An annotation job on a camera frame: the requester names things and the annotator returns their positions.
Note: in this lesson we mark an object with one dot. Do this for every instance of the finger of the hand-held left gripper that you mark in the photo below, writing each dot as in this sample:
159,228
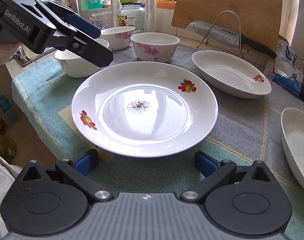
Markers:
85,27
96,55

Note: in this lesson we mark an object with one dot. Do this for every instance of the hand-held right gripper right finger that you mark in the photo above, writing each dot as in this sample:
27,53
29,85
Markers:
207,165

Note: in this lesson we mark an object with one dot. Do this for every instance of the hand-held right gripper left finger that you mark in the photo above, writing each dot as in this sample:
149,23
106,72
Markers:
85,163

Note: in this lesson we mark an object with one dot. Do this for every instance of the white pink flower bowl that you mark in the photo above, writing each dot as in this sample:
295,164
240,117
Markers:
119,36
103,43
74,67
154,47

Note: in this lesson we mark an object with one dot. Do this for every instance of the large fruit print plate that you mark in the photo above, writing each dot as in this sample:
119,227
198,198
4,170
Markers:
144,120

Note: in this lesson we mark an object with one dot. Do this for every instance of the person's left hand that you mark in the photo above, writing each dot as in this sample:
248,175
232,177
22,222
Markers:
5,52

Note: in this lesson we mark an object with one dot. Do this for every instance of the clear glass cup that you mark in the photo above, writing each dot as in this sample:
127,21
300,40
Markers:
101,20

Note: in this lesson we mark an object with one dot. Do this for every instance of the glass jar black lid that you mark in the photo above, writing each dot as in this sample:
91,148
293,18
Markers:
132,15

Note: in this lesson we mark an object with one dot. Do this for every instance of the checked table cloth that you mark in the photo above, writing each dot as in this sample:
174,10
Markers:
242,130

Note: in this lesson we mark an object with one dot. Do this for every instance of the plastic wrap roll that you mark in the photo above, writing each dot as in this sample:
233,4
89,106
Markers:
151,7

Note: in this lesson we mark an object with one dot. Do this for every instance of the green plastic bag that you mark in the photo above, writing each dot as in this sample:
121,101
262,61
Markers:
3,148

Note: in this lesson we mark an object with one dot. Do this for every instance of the small blue bottle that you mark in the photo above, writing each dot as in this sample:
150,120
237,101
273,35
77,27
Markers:
4,103

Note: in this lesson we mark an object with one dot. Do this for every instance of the plain off-white bowl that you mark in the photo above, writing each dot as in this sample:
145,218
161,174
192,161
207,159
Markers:
298,142

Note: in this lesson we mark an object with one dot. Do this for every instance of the deep oval fruit print plate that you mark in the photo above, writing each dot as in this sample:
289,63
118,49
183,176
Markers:
227,72

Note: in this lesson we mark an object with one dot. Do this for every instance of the blue white salt bag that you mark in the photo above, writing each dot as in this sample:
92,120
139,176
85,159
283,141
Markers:
284,70

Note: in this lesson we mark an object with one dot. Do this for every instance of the metal towel rail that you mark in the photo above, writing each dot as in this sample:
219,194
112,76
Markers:
75,0

